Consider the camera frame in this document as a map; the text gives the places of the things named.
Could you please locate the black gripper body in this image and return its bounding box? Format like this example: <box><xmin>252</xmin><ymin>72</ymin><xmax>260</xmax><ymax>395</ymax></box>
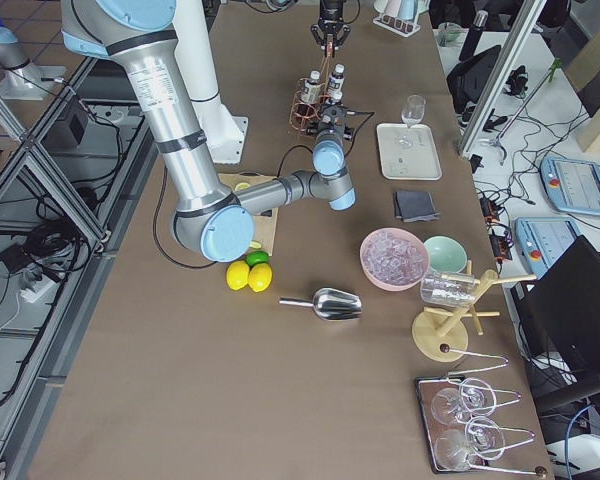
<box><xmin>316</xmin><ymin>103</ymin><xmax>353</xmax><ymax>141</ymax></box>
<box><xmin>315</xmin><ymin>18</ymin><xmax>347</xmax><ymax>42</ymax></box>

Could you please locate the copper wire bottle basket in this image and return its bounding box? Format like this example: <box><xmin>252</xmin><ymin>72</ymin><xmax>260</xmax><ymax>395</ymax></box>
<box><xmin>287</xmin><ymin>56</ymin><xmax>333</xmax><ymax>138</ymax></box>

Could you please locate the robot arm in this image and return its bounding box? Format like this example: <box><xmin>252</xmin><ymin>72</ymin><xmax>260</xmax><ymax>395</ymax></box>
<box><xmin>61</xmin><ymin>1</ymin><xmax>356</xmax><ymax>262</ymax></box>
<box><xmin>310</xmin><ymin>0</ymin><xmax>351</xmax><ymax>57</ymax></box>

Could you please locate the pink plastic cup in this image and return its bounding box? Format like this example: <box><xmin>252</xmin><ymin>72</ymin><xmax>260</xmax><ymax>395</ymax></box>
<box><xmin>383</xmin><ymin>0</ymin><xmax>401</xmax><ymax>18</ymax></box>

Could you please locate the white cup rack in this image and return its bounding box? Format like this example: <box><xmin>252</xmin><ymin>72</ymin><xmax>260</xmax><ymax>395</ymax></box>
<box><xmin>373</xmin><ymin>0</ymin><xmax>421</xmax><ymax>38</ymax></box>

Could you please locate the blue plastic cup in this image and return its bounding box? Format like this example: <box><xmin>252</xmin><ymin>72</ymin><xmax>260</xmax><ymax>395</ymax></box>
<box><xmin>398</xmin><ymin>0</ymin><xmax>419</xmax><ymax>21</ymax></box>

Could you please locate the clear wine glass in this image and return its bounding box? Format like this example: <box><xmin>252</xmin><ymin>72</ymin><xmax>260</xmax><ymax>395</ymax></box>
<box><xmin>397</xmin><ymin>94</ymin><xmax>426</xmax><ymax>148</ymax></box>

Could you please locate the cream serving tray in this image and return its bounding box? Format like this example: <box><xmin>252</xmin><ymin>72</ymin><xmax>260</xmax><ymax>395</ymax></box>
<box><xmin>376</xmin><ymin>123</ymin><xmax>442</xmax><ymax>181</ymax></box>

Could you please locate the grey folded cloth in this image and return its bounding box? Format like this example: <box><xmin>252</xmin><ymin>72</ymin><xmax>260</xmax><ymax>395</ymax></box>
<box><xmin>394</xmin><ymin>190</ymin><xmax>439</xmax><ymax>223</ymax></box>

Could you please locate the wooden cutting board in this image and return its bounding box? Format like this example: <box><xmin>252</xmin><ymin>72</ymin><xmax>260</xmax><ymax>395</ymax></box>
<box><xmin>219</xmin><ymin>172</ymin><xmax>278</xmax><ymax>255</ymax></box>

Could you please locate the black thermos bottle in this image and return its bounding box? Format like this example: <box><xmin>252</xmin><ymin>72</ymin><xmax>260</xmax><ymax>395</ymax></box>
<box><xmin>458</xmin><ymin>10</ymin><xmax>488</xmax><ymax>62</ymax></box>

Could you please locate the pink bowl of ice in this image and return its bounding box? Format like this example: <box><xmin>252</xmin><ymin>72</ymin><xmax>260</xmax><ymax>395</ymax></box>
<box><xmin>359</xmin><ymin>228</ymin><xmax>430</xmax><ymax>292</ymax></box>

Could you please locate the green lime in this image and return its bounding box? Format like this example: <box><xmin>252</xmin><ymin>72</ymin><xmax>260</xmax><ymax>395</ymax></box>
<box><xmin>245</xmin><ymin>250</ymin><xmax>269</xmax><ymax>268</ymax></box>

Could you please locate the yellow lemon right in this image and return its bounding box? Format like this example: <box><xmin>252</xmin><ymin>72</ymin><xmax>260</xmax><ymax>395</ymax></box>
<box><xmin>248</xmin><ymin>263</ymin><xmax>273</xmax><ymax>293</ymax></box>

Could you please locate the green empty bowl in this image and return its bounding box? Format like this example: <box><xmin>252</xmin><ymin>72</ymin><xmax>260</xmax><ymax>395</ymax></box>
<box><xmin>424</xmin><ymin>236</ymin><xmax>468</xmax><ymax>273</ymax></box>

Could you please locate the yellow lemon left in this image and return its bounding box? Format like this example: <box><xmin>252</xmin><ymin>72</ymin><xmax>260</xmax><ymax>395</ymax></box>
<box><xmin>225</xmin><ymin>260</ymin><xmax>250</xmax><ymax>291</ymax></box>

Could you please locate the metal ice scoop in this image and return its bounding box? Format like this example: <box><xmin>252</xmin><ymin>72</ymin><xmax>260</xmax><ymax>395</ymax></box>
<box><xmin>278</xmin><ymin>287</ymin><xmax>362</xmax><ymax>321</ymax></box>

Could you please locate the clear glass mug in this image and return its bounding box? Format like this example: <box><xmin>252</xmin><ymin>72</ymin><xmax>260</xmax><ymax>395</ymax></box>
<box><xmin>420</xmin><ymin>270</ymin><xmax>479</xmax><ymax>307</ymax></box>

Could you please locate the blue teach pendant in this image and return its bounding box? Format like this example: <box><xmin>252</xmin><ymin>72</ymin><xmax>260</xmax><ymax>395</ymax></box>
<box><xmin>540</xmin><ymin>156</ymin><xmax>600</xmax><ymax>217</ymax></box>
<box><xmin>514</xmin><ymin>216</ymin><xmax>581</xmax><ymax>278</ymax></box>

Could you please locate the wooden cup tree stand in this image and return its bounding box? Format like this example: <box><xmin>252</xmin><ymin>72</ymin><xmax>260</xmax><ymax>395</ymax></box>
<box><xmin>411</xmin><ymin>261</ymin><xmax>537</xmax><ymax>362</ymax></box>

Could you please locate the black office chair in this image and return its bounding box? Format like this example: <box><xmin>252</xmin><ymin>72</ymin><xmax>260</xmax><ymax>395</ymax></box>
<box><xmin>509</xmin><ymin>236</ymin><xmax>600</xmax><ymax>414</ymax></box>

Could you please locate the black tray with glasses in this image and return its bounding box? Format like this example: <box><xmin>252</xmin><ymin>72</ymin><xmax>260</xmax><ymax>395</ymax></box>
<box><xmin>415</xmin><ymin>377</ymin><xmax>548</xmax><ymax>479</ymax></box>

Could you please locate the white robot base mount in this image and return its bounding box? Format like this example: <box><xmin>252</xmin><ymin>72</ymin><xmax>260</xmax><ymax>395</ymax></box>
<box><xmin>197</xmin><ymin>102</ymin><xmax>248</xmax><ymax>165</ymax></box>

